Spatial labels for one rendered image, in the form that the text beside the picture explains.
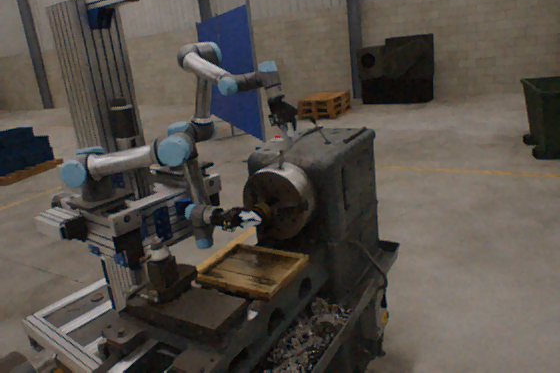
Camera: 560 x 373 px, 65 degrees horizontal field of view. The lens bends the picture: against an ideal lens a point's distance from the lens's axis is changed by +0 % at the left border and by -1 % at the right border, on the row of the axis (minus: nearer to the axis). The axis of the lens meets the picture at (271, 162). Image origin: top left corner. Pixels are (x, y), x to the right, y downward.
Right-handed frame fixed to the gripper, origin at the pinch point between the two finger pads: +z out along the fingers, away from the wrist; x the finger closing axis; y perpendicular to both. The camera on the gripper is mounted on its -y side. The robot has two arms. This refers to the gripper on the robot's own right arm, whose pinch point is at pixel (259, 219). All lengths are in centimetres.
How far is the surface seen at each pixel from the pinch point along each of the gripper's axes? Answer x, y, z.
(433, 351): -108, -83, 44
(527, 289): -109, -167, 84
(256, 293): -19.3, 19.7, 9.3
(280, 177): 12.7, -15.1, 2.2
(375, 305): -70, -59, 22
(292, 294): -30.3, 0.7, 11.9
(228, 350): -18, 50, 20
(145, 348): -22, 57, -8
